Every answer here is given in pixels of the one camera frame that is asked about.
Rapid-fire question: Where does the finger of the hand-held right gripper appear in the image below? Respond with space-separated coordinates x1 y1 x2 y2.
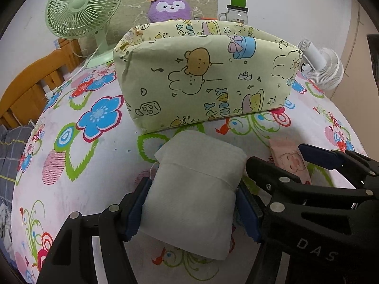
246 157 302 208
298 143 379 184

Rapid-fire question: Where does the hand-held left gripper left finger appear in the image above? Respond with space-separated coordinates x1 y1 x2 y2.
37 177 153 284

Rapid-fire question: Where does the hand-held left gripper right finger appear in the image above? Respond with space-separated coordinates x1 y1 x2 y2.
236 180 285 284

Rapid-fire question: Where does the pink bear print packet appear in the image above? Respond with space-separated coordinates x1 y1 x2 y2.
269 138 313 185

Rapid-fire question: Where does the white cloth pouch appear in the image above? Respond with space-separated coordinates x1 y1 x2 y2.
139 130 247 261

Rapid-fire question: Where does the yellow cartoon print fabric box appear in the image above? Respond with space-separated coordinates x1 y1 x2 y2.
113 18 303 133

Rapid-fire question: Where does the floral tablecloth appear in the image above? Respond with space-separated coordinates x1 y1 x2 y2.
12 62 366 284

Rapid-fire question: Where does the white desk fan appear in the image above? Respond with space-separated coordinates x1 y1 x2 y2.
296 38 344 90

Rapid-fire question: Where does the white crumpled cloth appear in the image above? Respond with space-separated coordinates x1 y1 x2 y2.
0 203 14 252

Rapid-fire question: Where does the grey plaid cloth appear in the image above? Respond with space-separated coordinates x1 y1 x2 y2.
0 124 34 204

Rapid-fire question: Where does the glass jar with green lid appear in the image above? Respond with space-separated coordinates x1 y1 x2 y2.
218 0 250 25

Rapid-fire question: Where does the wooden chair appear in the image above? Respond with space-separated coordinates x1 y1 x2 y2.
0 38 85 129

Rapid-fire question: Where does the purple plush toy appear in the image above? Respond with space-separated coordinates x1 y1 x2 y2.
147 0 193 23

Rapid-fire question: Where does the green desk fan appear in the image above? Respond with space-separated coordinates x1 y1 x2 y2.
45 0 123 68

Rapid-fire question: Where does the white fan cable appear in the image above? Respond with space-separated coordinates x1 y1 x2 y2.
44 46 101 98

